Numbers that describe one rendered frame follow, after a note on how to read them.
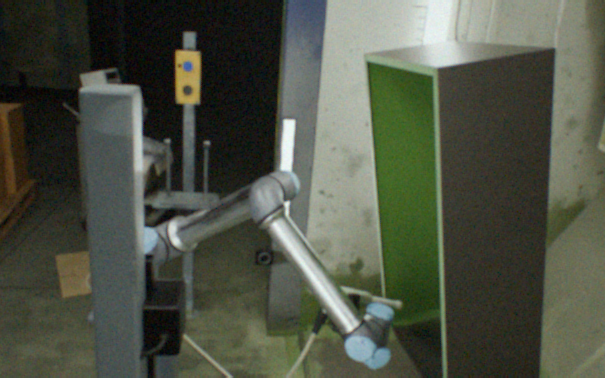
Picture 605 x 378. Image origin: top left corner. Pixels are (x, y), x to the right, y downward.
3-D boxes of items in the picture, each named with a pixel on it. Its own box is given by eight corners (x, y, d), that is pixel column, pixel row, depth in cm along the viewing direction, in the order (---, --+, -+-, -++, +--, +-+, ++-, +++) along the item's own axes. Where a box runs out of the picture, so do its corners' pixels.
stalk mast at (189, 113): (193, 310, 304) (196, 32, 253) (192, 315, 298) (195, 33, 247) (183, 310, 303) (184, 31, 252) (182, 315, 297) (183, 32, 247)
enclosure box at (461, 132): (455, 303, 231) (449, 40, 191) (539, 393, 175) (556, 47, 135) (384, 320, 226) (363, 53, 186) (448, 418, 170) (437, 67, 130)
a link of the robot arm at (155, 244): (108, 277, 190) (106, 235, 184) (141, 260, 204) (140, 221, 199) (138, 288, 183) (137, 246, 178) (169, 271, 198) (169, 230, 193)
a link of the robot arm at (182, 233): (135, 236, 203) (271, 166, 163) (164, 223, 217) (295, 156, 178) (151, 269, 203) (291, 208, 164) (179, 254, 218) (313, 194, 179)
